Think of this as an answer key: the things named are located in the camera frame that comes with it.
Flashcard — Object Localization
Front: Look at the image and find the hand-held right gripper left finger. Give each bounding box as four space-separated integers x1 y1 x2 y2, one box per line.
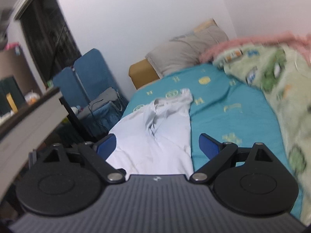
43 134 126 183

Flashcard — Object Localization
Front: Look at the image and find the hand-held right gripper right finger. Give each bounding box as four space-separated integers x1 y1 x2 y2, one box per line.
189 133 273 184

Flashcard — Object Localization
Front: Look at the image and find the white shirt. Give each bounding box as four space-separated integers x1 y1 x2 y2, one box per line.
105 88 194 176

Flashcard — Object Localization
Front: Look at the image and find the teal patterned bed sheet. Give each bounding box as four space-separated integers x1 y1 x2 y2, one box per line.
110 63 303 219

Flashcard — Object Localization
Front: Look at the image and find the grey bag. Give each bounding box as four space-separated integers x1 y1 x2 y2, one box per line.
80 87 122 119

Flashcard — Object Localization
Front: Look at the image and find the blue folding chair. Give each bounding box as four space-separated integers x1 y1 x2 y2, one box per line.
52 49 129 136

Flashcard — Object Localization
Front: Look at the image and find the yellow wooden headboard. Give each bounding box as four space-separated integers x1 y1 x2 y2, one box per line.
128 18 218 90

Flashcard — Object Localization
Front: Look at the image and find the grey desk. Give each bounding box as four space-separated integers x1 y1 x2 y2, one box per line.
0 87 64 199

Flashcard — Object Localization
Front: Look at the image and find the green printed blanket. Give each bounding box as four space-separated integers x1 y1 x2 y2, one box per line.
213 37 311 225

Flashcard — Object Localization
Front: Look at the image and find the grey pillow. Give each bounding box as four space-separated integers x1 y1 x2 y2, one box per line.
145 25 229 79

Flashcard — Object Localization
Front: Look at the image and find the pink fluffy blanket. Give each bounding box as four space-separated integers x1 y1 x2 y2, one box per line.
199 31 311 66

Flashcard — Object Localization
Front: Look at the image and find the dark window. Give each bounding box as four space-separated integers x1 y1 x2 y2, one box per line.
14 0 81 88

